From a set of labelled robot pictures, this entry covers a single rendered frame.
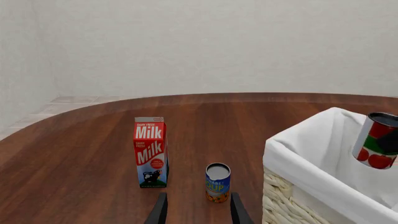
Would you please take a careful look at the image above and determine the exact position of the blue alphabet soup can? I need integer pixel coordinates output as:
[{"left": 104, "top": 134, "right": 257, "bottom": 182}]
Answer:
[{"left": 205, "top": 162, "right": 231, "bottom": 203}]

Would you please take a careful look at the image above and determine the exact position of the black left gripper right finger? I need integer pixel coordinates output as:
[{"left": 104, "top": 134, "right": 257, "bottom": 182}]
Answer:
[{"left": 229, "top": 192, "right": 254, "bottom": 224}]

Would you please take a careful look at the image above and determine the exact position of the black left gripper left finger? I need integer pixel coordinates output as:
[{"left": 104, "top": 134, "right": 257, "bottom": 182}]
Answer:
[{"left": 144, "top": 192, "right": 169, "bottom": 224}]

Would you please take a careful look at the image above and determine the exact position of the white lined wicker basket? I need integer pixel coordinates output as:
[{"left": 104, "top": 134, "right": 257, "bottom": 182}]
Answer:
[{"left": 262, "top": 106, "right": 398, "bottom": 224}]

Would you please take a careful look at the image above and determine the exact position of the red tomato sauce can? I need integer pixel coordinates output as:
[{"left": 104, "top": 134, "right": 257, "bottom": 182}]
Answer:
[{"left": 351, "top": 112, "right": 398, "bottom": 170}]

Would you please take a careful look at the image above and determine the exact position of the red milk carton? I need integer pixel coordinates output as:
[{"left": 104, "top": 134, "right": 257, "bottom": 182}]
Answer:
[{"left": 133, "top": 116, "right": 170, "bottom": 189}]

